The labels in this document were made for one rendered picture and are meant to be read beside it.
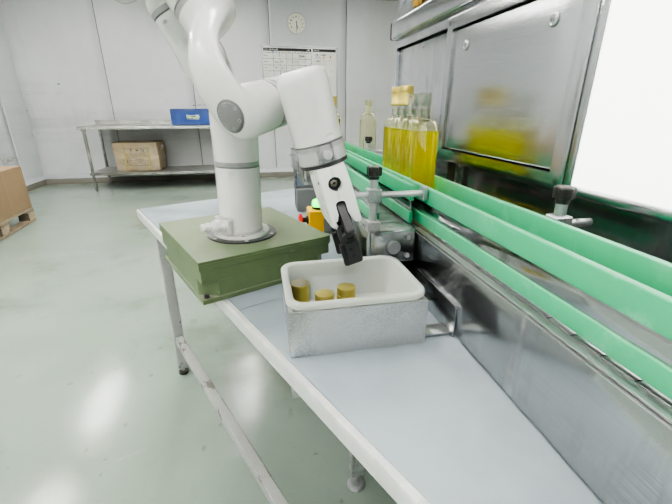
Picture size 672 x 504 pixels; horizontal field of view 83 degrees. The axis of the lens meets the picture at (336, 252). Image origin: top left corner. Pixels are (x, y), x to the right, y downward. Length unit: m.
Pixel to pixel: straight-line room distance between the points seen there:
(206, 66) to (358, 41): 6.40
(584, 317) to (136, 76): 6.72
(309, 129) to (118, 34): 6.48
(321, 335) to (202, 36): 0.45
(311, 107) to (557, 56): 0.42
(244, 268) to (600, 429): 0.62
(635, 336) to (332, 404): 0.34
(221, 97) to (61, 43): 6.65
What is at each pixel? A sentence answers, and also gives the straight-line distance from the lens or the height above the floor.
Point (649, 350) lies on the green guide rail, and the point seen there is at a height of 0.91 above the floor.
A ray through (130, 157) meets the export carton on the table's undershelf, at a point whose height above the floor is 0.45.
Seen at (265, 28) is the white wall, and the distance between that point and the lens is 6.77.
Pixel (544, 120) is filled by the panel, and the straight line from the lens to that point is 0.78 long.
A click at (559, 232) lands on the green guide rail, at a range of 0.60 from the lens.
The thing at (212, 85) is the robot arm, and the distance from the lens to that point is 0.59.
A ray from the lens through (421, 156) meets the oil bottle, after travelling 0.89.
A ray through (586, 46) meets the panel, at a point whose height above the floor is 1.20.
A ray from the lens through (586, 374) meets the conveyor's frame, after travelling 0.47.
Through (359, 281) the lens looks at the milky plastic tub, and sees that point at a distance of 0.75.
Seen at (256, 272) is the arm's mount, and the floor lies 0.79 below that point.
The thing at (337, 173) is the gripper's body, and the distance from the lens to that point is 0.57.
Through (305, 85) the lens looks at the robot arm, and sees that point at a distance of 0.56.
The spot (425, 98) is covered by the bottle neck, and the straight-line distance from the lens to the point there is 0.90.
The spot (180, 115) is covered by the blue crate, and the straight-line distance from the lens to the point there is 6.12.
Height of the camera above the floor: 1.11
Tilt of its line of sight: 21 degrees down
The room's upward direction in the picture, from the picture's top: straight up
